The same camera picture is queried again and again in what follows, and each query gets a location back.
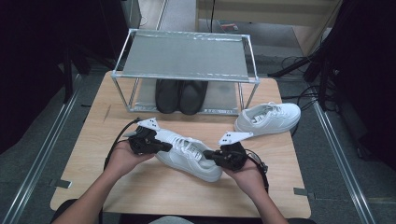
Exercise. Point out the person's left hand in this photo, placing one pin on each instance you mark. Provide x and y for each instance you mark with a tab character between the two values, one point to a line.
121	161

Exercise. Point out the black chair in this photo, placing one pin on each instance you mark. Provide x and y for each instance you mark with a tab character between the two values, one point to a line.
60	211

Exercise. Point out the light wooden cabinet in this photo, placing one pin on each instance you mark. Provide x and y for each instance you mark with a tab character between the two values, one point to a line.
264	12

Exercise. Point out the black stand legs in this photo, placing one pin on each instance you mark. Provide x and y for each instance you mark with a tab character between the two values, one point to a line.
299	65

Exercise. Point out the black curtain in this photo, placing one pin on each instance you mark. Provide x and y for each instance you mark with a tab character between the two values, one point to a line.
46	46
367	77

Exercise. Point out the metal floor rail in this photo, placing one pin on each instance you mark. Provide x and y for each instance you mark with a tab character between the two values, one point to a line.
37	168
345	168

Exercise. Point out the grey tape piece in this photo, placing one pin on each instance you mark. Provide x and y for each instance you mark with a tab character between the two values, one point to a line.
60	183
303	193

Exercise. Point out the person's right hand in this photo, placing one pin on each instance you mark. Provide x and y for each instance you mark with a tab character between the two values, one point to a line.
249	177

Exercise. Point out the white sneaker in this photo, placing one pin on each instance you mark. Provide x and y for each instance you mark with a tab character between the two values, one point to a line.
271	119
190	161

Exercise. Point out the metal shoe rack grey shelves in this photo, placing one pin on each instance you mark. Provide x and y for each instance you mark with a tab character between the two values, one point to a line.
186	56

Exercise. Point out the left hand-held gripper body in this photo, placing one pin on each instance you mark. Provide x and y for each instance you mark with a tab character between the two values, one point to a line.
143	143

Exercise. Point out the person's grey clothing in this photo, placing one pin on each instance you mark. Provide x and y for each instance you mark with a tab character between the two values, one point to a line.
171	221

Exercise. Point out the red item on floor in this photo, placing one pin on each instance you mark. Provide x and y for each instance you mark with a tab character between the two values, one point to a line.
229	27

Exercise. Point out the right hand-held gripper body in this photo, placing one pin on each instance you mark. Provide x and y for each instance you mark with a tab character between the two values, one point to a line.
233	155

